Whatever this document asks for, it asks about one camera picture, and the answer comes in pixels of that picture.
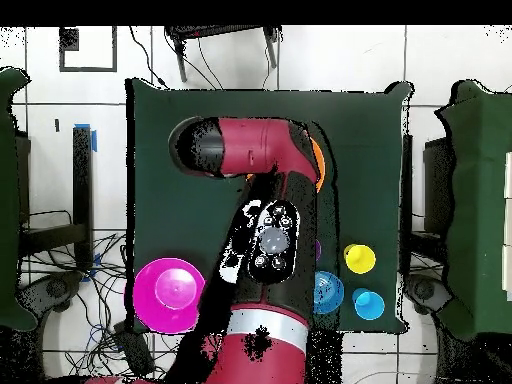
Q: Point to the orange bowl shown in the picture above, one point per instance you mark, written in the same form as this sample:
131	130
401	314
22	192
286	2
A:
319	160

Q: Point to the pink bowl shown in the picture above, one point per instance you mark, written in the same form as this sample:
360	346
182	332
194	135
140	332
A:
170	296

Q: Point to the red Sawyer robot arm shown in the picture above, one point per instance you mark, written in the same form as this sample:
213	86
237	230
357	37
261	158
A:
256	148

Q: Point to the purple cup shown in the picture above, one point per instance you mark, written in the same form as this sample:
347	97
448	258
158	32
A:
318	250

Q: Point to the dark green tablecloth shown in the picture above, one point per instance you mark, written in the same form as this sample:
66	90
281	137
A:
180	220

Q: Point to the small blue bowl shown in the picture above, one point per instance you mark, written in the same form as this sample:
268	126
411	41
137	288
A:
330	292

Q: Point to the yellow cup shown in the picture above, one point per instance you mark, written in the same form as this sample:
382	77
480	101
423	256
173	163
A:
360	259

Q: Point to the blue cup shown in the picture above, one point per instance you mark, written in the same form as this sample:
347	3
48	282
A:
368	304

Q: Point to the blue tape strip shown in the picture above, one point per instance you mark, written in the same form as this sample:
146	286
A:
94	140

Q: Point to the black floor box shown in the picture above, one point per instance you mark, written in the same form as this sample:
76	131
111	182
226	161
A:
134	350

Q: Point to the black stool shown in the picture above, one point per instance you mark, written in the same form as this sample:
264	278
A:
216	31

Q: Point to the neighbouring green cloth table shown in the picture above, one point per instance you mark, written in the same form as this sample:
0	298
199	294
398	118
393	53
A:
480	200
8	200

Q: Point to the black table frame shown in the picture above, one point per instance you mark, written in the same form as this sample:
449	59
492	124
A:
82	180

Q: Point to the grey robot pedestal foot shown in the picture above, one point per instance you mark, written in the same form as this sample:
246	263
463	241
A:
424	292
56	288

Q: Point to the black floor frame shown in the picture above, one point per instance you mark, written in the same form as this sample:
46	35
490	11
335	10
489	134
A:
88	70

